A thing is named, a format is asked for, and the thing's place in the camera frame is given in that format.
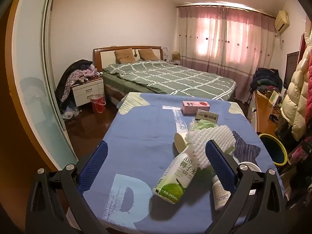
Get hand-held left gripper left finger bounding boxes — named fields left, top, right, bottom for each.
left=26, top=141, right=109, bottom=234

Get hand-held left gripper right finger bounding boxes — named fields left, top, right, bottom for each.
left=205, top=139, right=287, bottom=234

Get small white bottle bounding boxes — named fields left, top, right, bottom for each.
left=212, top=175, right=232, bottom=211

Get white foam fruit net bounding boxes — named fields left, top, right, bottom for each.
left=185, top=124, right=236, bottom=170

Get green plastic bag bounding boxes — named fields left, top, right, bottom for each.
left=189, top=118, right=217, bottom=132

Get small beige packet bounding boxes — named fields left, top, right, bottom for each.
left=196, top=110, right=218, bottom=122

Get yellow rimmed blue trash bin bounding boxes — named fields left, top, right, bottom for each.
left=258, top=133, right=289, bottom=167

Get pink drink carton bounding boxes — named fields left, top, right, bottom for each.
left=181, top=101, right=210, bottom=115

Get plastic bags on floor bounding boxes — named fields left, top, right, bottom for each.
left=62, top=102, right=81, bottom=121

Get red bucket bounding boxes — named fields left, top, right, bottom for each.
left=91, top=94, right=106, bottom=114

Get blue printed tablecloth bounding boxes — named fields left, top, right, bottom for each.
left=82, top=92, right=284, bottom=234

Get wooden dresser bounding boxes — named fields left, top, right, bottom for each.
left=251, top=90, right=283, bottom=139

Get white nightstand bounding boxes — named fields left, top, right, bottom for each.
left=72, top=75, right=106, bottom=107

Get pink floral garment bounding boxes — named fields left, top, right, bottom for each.
left=290, top=136, right=312, bottom=176

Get green desk calendar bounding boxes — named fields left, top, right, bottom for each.
left=268, top=90, right=281, bottom=106

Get pile of clothes on nightstand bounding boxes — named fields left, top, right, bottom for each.
left=56, top=59, right=103, bottom=113

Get pile of dark clothes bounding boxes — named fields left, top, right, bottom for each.
left=250, top=68, right=283, bottom=95

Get green plaid duvet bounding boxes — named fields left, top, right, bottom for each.
left=102, top=61, right=237, bottom=100

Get frosted glass wardrobe door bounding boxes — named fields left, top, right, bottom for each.
left=5, top=0, right=78, bottom=173

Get cream puffer jacket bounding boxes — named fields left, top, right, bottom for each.
left=280, top=51, right=312, bottom=142

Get wooden bed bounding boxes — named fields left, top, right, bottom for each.
left=93, top=46, right=237, bottom=103

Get brown pillow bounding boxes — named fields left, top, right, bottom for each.
left=138, top=49, right=159, bottom=61
left=114, top=49, right=136, bottom=64

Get black television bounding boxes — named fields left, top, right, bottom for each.
left=283, top=51, right=300, bottom=90

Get red dotted garment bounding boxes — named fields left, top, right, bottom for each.
left=298, top=28, right=312, bottom=117

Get pink sheer curtain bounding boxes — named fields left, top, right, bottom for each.
left=176, top=5, right=277, bottom=103

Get beige air conditioner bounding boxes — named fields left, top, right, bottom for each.
left=275, top=10, right=290, bottom=33

